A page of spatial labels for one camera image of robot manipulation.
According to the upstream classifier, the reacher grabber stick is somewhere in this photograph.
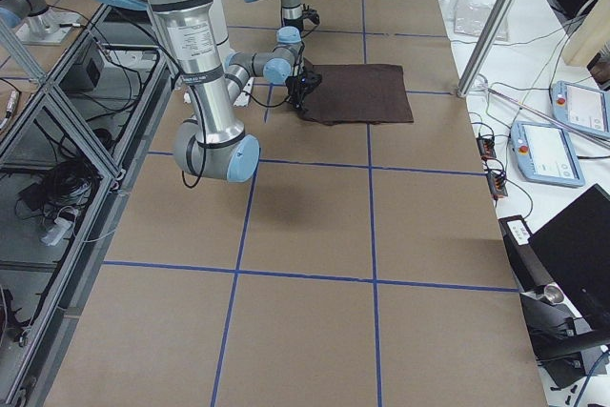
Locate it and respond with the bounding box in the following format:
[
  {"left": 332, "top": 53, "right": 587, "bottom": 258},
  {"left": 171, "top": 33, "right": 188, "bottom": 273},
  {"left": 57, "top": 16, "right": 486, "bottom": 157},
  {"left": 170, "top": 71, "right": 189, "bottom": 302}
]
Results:
[{"left": 471, "top": 73, "right": 610, "bottom": 145}]

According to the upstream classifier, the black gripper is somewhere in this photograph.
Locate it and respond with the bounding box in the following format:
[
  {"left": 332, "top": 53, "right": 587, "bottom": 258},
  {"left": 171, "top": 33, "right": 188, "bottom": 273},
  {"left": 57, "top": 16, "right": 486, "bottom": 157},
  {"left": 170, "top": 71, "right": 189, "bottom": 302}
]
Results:
[
  {"left": 286, "top": 75, "right": 308, "bottom": 111},
  {"left": 282, "top": 17, "right": 304, "bottom": 30}
]

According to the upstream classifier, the brown t-shirt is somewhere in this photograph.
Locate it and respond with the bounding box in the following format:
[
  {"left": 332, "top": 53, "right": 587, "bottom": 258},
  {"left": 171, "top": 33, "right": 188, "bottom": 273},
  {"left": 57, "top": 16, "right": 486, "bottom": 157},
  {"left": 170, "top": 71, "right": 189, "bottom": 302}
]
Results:
[{"left": 296, "top": 64, "right": 414, "bottom": 125}]

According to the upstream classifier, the black monitor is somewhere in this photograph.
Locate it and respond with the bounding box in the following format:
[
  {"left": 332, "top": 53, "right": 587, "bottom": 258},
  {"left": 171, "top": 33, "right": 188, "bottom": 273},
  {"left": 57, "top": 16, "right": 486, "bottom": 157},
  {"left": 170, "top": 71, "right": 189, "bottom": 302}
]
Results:
[{"left": 530, "top": 184, "right": 609, "bottom": 330}]

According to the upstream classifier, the blue teach pendant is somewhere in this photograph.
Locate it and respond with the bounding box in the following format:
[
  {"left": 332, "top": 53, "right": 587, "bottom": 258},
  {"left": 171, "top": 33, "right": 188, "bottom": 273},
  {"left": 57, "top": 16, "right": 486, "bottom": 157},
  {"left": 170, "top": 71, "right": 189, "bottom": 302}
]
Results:
[
  {"left": 510, "top": 121, "right": 585, "bottom": 188},
  {"left": 551, "top": 81, "right": 609, "bottom": 139}
]

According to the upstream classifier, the near blue teach pendant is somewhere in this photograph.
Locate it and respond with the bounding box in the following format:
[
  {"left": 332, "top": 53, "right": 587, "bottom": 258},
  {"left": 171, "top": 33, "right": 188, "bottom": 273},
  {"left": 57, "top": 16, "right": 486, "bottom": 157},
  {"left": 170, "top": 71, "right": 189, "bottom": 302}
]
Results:
[{"left": 510, "top": 121, "right": 585, "bottom": 188}]

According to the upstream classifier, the black stand with metal cylinder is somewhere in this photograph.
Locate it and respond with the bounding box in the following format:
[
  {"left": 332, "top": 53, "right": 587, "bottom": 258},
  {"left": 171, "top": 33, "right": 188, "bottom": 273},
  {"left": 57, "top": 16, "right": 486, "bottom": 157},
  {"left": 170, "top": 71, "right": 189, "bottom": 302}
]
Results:
[{"left": 498, "top": 215, "right": 609, "bottom": 390}]

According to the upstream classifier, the far blue teach pendant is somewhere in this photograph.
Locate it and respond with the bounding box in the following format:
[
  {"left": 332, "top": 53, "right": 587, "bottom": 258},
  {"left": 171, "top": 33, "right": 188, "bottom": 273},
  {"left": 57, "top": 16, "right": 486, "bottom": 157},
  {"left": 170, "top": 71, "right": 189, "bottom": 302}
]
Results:
[{"left": 551, "top": 81, "right": 609, "bottom": 139}]

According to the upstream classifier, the bundle of black cables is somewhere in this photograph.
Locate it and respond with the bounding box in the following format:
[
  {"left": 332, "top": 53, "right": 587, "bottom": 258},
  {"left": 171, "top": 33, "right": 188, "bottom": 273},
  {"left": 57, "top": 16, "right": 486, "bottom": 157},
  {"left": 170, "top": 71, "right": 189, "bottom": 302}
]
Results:
[{"left": 13, "top": 158, "right": 104, "bottom": 246}]

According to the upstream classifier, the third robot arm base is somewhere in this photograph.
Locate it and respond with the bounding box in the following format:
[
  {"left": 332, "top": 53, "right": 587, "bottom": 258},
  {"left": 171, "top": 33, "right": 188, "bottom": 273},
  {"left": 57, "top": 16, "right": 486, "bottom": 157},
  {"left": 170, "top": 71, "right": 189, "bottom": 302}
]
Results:
[{"left": 1, "top": 0, "right": 82, "bottom": 46}]

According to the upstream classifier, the clear plastic bag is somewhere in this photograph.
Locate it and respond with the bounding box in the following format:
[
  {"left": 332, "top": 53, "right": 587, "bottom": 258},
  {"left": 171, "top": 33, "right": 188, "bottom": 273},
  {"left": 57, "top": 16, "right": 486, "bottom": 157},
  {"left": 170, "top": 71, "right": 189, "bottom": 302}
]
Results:
[{"left": 453, "top": 0, "right": 495, "bottom": 37}]

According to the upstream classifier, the aluminium frame rail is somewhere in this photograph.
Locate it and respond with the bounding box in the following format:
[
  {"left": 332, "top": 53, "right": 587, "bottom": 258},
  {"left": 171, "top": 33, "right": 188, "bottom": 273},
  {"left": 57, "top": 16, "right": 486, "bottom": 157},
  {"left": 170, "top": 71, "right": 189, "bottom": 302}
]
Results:
[{"left": 1, "top": 7, "right": 170, "bottom": 406}]

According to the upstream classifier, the aluminium frame post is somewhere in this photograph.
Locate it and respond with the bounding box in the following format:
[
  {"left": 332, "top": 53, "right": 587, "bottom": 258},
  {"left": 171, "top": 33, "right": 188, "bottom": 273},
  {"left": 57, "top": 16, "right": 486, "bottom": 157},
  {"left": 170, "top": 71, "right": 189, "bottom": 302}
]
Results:
[{"left": 457, "top": 0, "right": 515, "bottom": 97}]

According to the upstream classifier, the wooden board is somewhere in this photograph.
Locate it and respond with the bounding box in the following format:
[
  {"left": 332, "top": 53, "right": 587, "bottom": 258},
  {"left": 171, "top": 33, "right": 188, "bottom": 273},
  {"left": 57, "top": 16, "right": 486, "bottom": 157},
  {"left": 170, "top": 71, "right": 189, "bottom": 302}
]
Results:
[{"left": 562, "top": 0, "right": 609, "bottom": 67}]

